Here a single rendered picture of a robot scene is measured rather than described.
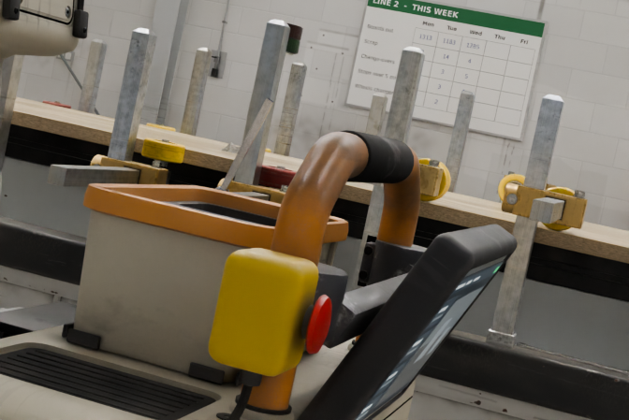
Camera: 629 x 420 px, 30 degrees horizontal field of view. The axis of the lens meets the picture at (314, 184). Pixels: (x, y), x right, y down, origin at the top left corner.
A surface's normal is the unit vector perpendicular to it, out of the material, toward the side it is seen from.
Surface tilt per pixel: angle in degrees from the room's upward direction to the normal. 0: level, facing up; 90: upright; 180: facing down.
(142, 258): 92
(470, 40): 90
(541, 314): 90
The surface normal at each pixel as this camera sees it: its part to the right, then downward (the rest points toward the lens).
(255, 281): -0.28, 0.00
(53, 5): 0.96, 0.07
